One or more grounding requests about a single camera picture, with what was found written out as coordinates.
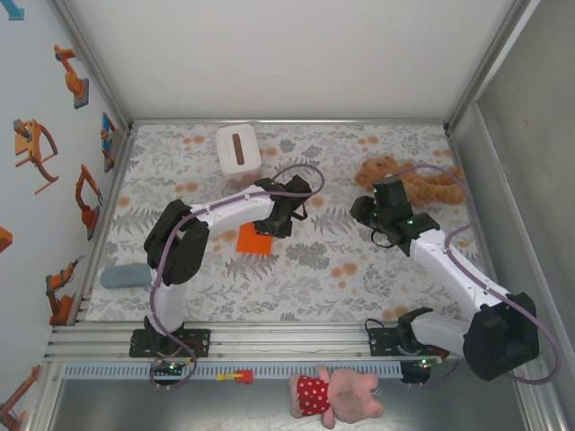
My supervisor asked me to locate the brown teddy bear plush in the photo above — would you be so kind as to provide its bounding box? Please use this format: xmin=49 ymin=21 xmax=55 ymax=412
xmin=353 ymin=155 xmax=467 ymax=208

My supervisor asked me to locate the floral patterned table mat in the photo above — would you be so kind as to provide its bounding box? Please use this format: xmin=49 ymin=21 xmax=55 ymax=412
xmin=84 ymin=123 xmax=502 ymax=322

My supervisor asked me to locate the white tissue box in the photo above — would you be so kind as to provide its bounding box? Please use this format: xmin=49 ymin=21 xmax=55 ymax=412
xmin=215 ymin=124 xmax=263 ymax=192

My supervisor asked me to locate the blue-grey sponge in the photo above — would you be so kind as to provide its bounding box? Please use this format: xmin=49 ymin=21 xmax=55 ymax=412
xmin=100 ymin=263 xmax=153 ymax=291

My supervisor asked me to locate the red and yellow clip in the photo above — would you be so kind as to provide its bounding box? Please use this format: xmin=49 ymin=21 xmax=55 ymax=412
xmin=217 ymin=368 xmax=255 ymax=386

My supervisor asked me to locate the pink pig plush red dress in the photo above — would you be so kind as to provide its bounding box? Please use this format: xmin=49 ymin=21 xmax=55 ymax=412
xmin=288 ymin=364 xmax=385 ymax=428

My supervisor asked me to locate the blue and orange sticker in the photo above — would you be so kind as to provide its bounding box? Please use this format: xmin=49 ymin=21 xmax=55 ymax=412
xmin=101 ymin=111 xmax=118 ymax=174

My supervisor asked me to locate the orange claw gripper sticker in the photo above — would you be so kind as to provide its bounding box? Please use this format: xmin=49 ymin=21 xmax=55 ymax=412
xmin=12 ymin=119 xmax=60 ymax=195

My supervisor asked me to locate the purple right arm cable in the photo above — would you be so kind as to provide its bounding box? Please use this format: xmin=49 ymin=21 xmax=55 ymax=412
xmin=397 ymin=163 xmax=562 ymax=390

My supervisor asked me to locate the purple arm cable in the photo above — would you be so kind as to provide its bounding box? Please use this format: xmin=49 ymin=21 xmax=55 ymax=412
xmin=397 ymin=163 xmax=562 ymax=390
xmin=149 ymin=163 xmax=325 ymax=392

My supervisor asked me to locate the thin aluminium frame rail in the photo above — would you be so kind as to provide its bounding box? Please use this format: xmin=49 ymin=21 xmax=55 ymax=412
xmin=128 ymin=118 xmax=450 ymax=128

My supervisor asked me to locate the aluminium rail beam with grooves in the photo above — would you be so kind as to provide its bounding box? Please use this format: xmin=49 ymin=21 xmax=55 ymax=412
xmin=43 ymin=319 xmax=547 ymax=360

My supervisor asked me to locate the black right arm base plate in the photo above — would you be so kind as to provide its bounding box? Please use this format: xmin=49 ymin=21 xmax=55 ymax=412
xmin=367 ymin=327 xmax=449 ymax=358

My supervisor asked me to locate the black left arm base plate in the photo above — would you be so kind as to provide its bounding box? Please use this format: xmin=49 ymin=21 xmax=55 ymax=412
xmin=128 ymin=329 xmax=212 ymax=359

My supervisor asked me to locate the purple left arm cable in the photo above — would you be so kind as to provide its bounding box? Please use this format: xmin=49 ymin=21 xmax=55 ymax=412
xmin=149 ymin=163 xmax=325 ymax=392

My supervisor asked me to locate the aluminium frame post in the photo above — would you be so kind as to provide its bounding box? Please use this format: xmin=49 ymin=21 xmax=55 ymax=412
xmin=49 ymin=0 xmax=136 ymax=136
xmin=442 ymin=0 xmax=543 ymax=136

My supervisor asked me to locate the slotted white cable duct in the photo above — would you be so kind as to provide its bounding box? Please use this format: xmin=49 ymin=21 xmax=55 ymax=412
xmin=61 ymin=362 xmax=404 ymax=379

